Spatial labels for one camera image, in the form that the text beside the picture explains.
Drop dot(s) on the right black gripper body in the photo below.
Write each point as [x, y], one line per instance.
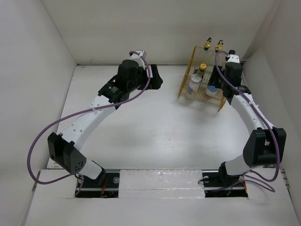
[219, 82]

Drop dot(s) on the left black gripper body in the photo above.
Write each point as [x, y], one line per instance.
[144, 78]

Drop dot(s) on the yellow cap sauce bottle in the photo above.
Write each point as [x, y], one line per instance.
[201, 70]

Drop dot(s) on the blue label shaker jar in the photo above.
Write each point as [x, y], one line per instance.
[194, 83]

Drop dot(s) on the clear square oil bottle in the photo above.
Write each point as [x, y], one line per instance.
[219, 45]

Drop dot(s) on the dark liquid square bottle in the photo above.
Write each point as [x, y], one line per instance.
[207, 44]

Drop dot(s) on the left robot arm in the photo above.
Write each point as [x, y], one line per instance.
[64, 148]

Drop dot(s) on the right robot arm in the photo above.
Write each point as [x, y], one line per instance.
[266, 143]

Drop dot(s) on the yellow wire rack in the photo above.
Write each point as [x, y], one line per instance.
[199, 55]

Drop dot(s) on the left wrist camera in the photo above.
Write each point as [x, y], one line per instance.
[138, 56]

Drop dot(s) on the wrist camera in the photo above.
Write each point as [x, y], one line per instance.
[231, 58]
[138, 56]

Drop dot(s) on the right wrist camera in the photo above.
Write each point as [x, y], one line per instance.
[231, 58]

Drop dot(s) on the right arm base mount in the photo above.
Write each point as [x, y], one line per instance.
[217, 187]

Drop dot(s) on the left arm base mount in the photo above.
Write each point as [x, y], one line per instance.
[108, 188]

